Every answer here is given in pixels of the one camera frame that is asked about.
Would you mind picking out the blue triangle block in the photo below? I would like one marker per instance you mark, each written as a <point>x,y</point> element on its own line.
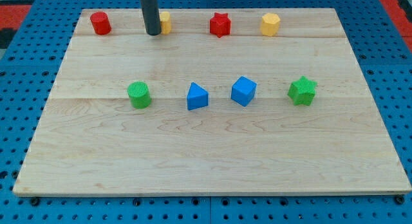
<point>197,97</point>

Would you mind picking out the blue cube block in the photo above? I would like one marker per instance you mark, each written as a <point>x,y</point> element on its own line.
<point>243,91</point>

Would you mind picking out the red star block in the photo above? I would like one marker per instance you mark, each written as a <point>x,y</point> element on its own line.
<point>220,24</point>

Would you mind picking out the green star block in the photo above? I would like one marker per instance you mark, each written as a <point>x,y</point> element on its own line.
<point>302,91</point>

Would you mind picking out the light wooden board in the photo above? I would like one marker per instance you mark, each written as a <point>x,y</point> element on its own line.
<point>91,142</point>

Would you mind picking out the green cylinder block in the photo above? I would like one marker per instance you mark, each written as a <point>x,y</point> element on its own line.
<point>139,96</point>

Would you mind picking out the yellow block behind rod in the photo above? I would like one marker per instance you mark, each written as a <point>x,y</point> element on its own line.
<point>165,21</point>

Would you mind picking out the yellow heptagon block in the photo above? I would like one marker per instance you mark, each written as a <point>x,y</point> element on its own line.
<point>270,24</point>

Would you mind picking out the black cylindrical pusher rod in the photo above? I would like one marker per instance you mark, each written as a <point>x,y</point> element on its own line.
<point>150,12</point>

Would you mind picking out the red cylinder block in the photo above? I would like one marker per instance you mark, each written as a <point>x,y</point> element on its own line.
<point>100,23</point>

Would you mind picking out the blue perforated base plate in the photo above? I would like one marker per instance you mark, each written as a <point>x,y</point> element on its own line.
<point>30,65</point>

